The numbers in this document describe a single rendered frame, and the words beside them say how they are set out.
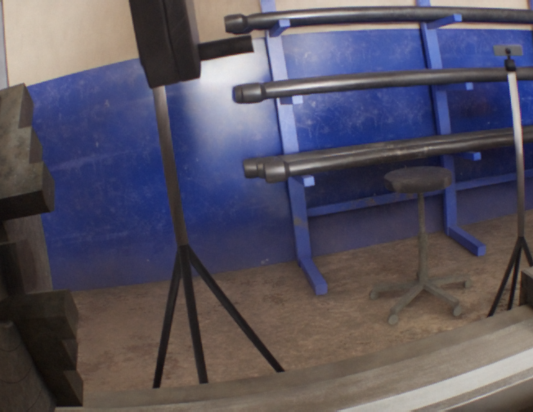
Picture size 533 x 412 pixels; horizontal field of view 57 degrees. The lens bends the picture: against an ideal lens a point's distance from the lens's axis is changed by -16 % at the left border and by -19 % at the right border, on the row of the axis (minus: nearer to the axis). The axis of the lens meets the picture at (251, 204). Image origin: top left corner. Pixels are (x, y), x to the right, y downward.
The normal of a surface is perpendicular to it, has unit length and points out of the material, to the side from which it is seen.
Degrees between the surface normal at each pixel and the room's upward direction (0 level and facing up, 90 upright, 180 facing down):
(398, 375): 0
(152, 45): 132
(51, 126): 90
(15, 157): 49
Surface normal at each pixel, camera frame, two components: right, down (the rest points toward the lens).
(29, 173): -0.02, -0.47
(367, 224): 0.10, 0.22
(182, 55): 0.13, 0.81
